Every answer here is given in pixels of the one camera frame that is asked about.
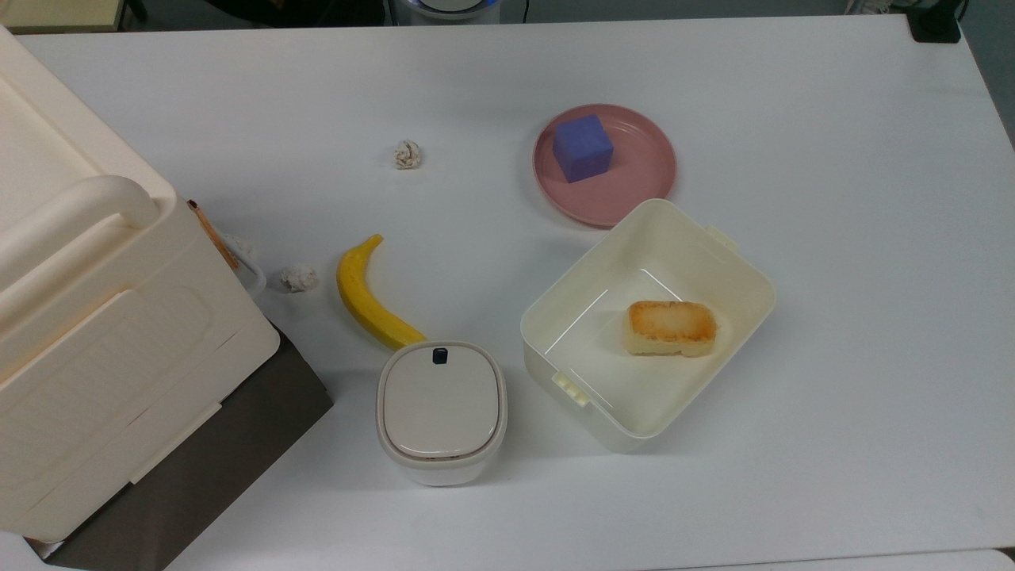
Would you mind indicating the dark brown drawer cabinet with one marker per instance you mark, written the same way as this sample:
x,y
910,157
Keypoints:
x,y
222,460

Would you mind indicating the small white lidded trash can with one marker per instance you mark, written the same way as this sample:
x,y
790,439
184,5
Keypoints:
x,y
441,408

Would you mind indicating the yellow banana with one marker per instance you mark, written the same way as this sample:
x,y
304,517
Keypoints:
x,y
365,305

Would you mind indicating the purple cube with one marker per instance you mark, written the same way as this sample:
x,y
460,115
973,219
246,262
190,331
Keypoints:
x,y
583,149

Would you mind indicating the crumpled white paper ball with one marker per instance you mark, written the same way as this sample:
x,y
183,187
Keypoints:
x,y
407,155
299,277

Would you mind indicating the toasted bread piece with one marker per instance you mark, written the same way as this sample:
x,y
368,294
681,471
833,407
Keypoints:
x,y
670,327

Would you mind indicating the pink plate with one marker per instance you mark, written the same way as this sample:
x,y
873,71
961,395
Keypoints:
x,y
642,174

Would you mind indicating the cream open plastic container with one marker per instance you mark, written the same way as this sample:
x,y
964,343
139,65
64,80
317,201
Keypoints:
x,y
698,262

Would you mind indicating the black table clamp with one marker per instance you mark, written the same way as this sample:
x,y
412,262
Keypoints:
x,y
934,22

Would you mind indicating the beige side table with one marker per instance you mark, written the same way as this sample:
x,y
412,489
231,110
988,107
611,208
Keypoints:
x,y
55,12

